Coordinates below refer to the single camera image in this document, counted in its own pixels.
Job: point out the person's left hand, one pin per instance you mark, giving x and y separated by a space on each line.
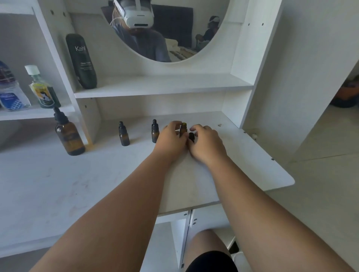
168 143

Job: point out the person's right hand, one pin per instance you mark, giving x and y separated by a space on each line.
209 147

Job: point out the person's right thumb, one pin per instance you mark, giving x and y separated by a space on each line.
191 143

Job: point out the person's left thumb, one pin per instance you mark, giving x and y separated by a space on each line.
182 139

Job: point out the black dropper cap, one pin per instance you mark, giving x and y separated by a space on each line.
191 136

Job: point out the small amber glass bottle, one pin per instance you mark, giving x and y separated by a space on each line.
183 129

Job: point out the person's left forearm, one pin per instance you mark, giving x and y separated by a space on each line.
112 215

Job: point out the person's right forearm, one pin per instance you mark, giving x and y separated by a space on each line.
269 221

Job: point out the small amber dropper bottle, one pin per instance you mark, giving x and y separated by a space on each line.
124 137
155 134

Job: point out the white vanity shelf unit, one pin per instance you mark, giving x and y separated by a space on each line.
168 85

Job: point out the person's leg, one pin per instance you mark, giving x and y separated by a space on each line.
203 243

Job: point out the round mirror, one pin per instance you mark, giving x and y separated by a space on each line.
179 30

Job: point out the large amber dropper bottle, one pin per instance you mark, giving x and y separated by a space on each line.
70 138

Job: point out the black shorts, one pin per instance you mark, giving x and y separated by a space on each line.
210 263

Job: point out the dark green tube bottle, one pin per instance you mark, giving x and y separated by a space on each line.
82 61

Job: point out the white stool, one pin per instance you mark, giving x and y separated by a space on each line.
241 262

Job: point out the clear bottle with white cap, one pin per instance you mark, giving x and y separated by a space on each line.
42 92

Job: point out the orange and blue bag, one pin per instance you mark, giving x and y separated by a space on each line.
346 94

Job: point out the clear blue-label bottle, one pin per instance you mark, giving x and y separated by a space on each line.
11 95

